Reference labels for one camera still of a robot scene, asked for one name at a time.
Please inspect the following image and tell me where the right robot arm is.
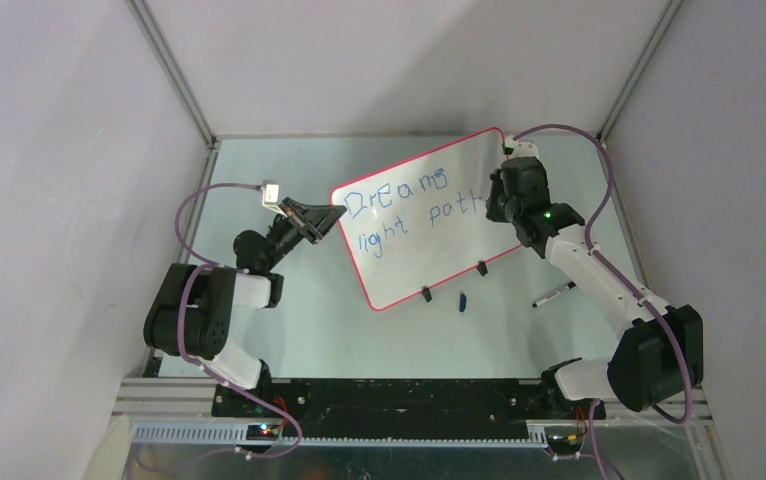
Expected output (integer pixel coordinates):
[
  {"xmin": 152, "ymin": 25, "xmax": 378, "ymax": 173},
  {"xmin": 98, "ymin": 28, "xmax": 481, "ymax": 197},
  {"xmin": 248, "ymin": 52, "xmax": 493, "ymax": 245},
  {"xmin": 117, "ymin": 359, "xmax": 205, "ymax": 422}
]
[{"xmin": 486, "ymin": 157, "xmax": 704, "ymax": 418}]

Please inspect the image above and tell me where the right controller board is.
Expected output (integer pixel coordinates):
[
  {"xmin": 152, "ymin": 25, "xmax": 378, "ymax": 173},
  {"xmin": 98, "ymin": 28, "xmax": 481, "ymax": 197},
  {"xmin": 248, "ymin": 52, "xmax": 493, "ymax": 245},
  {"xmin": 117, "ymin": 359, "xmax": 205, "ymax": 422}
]
[{"xmin": 546, "ymin": 433, "xmax": 589, "ymax": 460}]

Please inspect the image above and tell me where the pink-framed whiteboard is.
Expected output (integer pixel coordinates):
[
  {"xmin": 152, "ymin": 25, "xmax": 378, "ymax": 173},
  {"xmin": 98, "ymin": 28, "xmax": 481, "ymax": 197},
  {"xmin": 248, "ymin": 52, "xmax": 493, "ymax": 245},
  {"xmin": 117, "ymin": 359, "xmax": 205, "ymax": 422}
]
[{"xmin": 330, "ymin": 127, "xmax": 520, "ymax": 311}]

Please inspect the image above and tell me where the controller board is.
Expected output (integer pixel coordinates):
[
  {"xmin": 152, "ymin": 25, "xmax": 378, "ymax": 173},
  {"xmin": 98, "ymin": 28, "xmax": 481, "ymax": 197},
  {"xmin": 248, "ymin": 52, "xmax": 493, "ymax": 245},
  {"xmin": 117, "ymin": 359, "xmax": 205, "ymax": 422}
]
[
  {"xmin": 546, "ymin": 433, "xmax": 589, "ymax": 460},
  {"xmin": 246, "ymin": 424, "xmax": 282, "ymax": 441}
]

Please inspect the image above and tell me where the black marker pen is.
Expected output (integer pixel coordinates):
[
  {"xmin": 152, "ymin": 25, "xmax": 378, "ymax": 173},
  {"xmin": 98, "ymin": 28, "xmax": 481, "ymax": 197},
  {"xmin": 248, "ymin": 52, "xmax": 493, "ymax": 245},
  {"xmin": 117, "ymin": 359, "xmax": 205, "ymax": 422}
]
[{"xmin": 531, "ymin": 281, "xmax": 576, "ymax": 309}]

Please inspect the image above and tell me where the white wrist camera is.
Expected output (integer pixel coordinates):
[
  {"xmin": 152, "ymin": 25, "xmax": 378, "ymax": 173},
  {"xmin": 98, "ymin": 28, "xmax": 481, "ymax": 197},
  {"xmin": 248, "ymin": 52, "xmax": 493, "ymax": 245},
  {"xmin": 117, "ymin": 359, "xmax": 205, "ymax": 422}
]
[
  {"xmin": 502, "ymin": 135, "xmax": 539, "ymax": 159},
  {"xmin": 259, "ymin": 180, "xmax": 280, "ymax": 209}
]

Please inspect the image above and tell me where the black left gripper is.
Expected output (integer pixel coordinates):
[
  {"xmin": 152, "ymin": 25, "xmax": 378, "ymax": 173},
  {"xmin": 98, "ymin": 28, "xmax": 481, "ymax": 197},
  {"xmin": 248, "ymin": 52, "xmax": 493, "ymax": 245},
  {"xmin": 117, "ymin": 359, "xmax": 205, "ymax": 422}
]
[{"xmin": 264, "ymin": 197, "xmax": 346, "ymax": 271}]

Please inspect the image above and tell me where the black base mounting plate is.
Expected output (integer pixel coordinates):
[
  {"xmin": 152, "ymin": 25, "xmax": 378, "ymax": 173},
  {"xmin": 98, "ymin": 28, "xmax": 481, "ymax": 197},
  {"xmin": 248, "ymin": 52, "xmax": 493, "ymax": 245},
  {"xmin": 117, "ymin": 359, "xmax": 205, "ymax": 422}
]
[{"xmin": 211, "ymin": 378, "xmax": 591, "ymax": 441}]

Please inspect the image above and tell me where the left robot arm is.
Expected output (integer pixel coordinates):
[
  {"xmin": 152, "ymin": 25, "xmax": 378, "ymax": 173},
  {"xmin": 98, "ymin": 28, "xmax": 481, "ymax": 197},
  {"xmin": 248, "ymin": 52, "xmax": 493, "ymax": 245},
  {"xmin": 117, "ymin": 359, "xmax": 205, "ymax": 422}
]
[{"xmin": 143, "ymin": 198, "xmax": 347, "ymax": 417}]

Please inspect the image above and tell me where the left controller board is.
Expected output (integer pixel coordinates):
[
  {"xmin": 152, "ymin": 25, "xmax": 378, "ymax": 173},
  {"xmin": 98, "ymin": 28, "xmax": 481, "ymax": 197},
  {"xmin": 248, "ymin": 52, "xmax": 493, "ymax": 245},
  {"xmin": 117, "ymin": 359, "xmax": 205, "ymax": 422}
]
[{"xmin": 246, "ymin": 424, "xmax": 282, "ymax": 441}]

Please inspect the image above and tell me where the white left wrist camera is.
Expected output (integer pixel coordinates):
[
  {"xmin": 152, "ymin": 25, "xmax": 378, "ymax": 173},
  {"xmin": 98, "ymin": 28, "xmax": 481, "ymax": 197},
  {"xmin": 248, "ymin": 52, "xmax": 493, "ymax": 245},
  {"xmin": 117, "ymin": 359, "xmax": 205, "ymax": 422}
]
[{"xmin": 259, "ymin": 180, "xmax": 280, "ymax": 209}]

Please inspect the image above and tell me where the aluminium frame rail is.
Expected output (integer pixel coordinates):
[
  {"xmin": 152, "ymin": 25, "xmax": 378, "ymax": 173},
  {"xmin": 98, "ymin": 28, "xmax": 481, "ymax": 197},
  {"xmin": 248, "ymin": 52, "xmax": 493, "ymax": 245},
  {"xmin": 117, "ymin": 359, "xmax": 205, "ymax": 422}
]
[{"xmin": 113, "ymin": 377, "xmax": 683, "ymax": 448}]

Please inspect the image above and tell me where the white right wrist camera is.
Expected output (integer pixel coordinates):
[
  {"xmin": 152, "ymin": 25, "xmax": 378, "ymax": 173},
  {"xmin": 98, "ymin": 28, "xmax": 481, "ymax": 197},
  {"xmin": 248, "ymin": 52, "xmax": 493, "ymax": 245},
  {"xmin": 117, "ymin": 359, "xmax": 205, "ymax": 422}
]
[{"xmin": 502, "ymin": 135, "xmax": 539, "ymax": 159}]

